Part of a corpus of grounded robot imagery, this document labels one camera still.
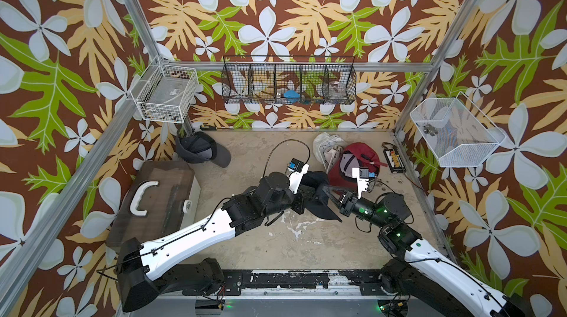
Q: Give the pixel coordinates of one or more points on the small dark object in basket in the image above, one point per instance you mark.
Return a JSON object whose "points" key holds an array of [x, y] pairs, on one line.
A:
{"points": [[430, 130]]}

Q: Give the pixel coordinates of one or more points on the white baseball cap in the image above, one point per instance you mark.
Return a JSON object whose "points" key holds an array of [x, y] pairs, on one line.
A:
{"points": [[328, 149]]}

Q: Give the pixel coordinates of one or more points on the black orange device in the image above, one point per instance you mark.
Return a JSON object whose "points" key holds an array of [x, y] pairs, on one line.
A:
{"points": [[394, 161]]}

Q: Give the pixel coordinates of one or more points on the grey baseball cap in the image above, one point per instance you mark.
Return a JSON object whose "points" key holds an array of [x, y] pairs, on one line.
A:
{"points": [[200, 148]]}

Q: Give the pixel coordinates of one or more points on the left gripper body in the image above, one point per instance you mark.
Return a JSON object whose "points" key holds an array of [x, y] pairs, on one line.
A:
{"points": [[296, 205]]}

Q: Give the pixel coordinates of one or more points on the brown lidded storage box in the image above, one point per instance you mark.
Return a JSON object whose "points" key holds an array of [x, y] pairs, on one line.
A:
{"points": [[162, 200]]}

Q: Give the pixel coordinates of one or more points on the black wire basket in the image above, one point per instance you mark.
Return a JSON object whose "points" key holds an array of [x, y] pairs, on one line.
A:
{"points": [[265, 79]]}

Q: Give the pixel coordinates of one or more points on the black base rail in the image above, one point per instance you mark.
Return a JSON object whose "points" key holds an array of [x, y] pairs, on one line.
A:
{"points": [[362, 282]]}

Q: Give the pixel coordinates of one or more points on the white mesh basket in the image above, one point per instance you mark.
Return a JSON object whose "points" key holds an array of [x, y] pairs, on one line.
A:
{"points": [[467, 136]]}

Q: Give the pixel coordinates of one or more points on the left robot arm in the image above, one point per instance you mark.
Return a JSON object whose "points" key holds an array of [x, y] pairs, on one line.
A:
{"points": [[150, 269]]}

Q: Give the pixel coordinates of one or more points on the maroon baseball cap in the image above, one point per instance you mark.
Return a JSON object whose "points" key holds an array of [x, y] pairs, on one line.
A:
{"points": [[355, 155]]}

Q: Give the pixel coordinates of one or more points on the black baseball cap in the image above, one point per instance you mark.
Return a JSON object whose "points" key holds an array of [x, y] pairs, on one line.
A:
{"points": [[325, 213]]}

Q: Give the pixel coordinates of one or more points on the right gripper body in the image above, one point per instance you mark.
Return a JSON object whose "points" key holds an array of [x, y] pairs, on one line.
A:
{"points": [[363, 211]]}

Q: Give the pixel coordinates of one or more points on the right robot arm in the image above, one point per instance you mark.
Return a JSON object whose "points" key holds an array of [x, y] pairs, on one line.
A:
{"points": [[417, 268]]}

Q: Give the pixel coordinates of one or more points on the blue object in basket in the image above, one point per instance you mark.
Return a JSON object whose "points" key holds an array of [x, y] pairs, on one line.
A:
{"points": [[292, 96]]}

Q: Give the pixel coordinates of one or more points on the white wire basket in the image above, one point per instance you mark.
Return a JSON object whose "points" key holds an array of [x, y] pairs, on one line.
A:
{"points": [[164, 92]]}

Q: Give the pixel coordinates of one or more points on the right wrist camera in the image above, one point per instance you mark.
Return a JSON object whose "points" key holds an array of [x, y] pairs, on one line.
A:
{"points": [[365, 180]]}

